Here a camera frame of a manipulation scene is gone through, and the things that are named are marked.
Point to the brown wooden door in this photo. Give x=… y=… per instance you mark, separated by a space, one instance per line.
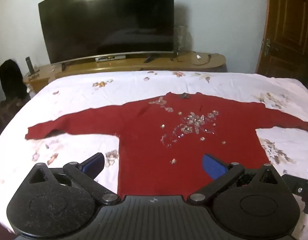
x=288 y=30

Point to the black remote control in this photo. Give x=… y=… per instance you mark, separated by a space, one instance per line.
x=29 y=63

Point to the silver set-top box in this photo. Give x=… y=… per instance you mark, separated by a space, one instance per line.
x=110 y=58

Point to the black curved television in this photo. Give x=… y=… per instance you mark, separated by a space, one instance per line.
x=106 y=17

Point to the red beaded sweater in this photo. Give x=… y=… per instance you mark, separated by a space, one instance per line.
x=149 y=140

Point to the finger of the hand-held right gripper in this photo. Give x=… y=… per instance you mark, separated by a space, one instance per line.
x=303 y=187

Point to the clear glass vase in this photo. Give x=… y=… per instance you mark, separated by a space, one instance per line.
x=180 y=38

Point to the black bulky object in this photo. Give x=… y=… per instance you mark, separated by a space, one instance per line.
x=11 y=80

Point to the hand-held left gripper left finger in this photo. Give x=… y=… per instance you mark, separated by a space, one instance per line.
x=95 y=163

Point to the white floral bedsheet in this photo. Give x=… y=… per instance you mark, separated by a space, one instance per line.
x=76 y=100

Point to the wooden television stand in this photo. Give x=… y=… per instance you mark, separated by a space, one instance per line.
x=119 y=66

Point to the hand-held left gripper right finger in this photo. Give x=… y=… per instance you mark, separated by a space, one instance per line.
x=213 y=166

